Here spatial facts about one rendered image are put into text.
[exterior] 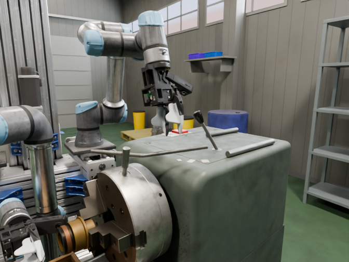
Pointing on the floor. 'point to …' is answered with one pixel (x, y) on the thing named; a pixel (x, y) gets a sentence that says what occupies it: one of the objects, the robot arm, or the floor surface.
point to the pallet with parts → (142, 133)
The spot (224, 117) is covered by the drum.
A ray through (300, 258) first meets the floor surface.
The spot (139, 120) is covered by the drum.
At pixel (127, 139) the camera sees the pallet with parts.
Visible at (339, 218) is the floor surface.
